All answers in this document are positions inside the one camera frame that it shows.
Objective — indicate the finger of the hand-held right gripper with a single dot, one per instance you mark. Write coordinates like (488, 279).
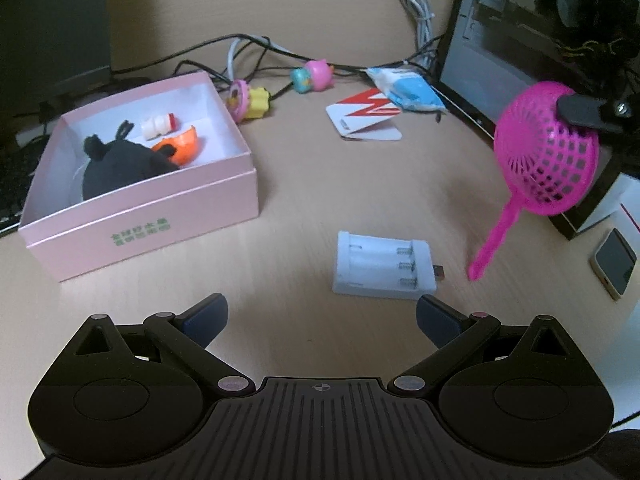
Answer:
(585, 110)

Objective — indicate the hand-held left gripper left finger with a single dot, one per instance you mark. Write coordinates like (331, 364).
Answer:
(205, 317)

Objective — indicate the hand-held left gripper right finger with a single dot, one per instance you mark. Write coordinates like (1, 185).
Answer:
(440, 322)

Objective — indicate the pink toy strainer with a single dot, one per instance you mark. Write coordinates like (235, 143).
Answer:
(530, 170)

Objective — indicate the white battery charger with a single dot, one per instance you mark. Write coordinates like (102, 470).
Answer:
(370, 265)

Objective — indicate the pink cardboard box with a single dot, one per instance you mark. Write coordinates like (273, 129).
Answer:
(150, 220)

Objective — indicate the black plush toy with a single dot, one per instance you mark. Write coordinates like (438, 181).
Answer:
(120, 170)

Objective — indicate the orange peel toy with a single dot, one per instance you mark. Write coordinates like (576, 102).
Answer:
(185, 147)

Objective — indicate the blue and white packet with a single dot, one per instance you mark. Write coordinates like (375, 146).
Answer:
(410, 92)

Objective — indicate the white toy bottle red cap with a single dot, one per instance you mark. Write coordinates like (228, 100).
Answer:
(155, 127)

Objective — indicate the red and white card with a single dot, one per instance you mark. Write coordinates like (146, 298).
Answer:
(370, 125)

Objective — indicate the pink and yellow cake toy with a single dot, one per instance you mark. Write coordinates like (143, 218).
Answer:
(257, 102)

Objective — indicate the pink bird figure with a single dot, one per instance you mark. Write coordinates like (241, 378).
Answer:
(317, 75)

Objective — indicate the computer case with glass panel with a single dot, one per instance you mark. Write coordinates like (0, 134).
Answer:
(500, 35)

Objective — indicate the small gold screen device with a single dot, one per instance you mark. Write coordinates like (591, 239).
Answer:
(614, 262)

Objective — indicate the black keyboard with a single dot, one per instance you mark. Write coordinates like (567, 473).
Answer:
(12, 185)

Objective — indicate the black computer monitor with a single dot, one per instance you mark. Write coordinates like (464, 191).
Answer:
(50, 20)

